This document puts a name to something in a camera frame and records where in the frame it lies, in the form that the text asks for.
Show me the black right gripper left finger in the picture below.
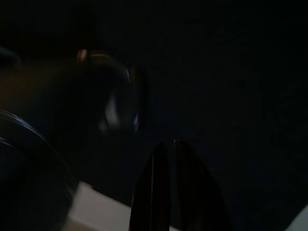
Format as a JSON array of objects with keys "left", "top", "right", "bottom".
[{"left": 129, "top": 142, "right": 170, "bottom": 231}]

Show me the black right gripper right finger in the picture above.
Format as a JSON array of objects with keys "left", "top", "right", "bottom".
[{"left": 173, "top": 139, "right": 233, "bottom": 231}]

